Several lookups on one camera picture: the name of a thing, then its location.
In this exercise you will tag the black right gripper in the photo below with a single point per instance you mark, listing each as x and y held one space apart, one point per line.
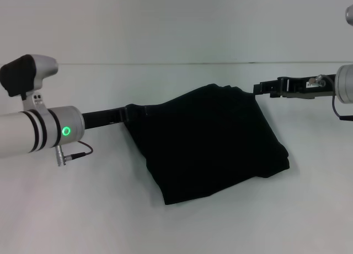
303 87

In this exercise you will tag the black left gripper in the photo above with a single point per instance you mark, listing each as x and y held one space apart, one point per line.
104 117

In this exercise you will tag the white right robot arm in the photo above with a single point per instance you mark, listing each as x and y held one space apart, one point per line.
346 84

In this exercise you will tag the black shirt with FREE print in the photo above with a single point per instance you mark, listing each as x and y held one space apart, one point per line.
215 143

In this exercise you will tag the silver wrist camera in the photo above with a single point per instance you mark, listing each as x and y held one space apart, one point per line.
349 14
24 75

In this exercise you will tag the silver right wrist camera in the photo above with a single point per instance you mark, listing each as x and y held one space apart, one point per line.
349 14

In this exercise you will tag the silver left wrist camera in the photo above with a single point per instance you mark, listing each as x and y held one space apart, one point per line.
24 75

